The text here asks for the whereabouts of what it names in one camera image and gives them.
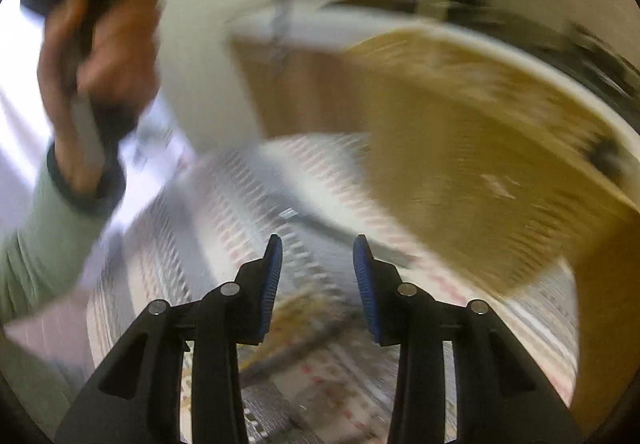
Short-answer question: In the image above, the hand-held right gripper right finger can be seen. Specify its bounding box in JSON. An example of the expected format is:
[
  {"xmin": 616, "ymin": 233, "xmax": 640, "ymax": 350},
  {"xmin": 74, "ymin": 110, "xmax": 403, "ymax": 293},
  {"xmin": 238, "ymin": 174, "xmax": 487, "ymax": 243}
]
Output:
[{"xmin": 352, "ymin": 234, "xmax": 583, "ymax": 444}]

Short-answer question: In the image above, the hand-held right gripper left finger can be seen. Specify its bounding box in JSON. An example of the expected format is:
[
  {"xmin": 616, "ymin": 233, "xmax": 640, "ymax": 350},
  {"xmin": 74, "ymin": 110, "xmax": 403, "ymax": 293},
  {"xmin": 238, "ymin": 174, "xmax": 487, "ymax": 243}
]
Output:
[{"xmin": 55, "ymin": 234, "xmax": 284, "ymax": 444}]

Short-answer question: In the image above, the tan plastic utensil basket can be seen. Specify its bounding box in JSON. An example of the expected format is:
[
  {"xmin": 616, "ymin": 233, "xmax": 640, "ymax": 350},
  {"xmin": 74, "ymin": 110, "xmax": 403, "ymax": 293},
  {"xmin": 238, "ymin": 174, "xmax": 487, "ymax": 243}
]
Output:
[{"xmin": 230, "ymin": 19, "xmax": 640, "ymax": 300}]

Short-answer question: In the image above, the person's left forearm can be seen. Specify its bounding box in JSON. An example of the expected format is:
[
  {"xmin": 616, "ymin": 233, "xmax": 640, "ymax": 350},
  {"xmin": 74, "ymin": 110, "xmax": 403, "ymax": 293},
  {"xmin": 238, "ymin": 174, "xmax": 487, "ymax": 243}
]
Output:
[{"xmin": 0, "ymin": 144, "xmax": 126, "ymax": 325}]

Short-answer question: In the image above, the person's left hand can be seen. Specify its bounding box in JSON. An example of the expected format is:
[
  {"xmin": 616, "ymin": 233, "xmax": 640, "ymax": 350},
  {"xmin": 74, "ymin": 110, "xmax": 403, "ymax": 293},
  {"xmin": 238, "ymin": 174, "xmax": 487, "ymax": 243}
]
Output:
[{"xmin": 37, "ymin": 0, "xmax": 162, "ymax": 195}]

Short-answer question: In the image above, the striped woven mat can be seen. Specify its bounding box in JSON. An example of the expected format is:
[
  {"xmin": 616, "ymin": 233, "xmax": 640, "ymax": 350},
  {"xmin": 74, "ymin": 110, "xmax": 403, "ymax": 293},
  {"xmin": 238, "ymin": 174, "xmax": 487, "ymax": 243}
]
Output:
[{"xmin": 85, "ymin": 134, "xmax": 581, "ymax": 444}]

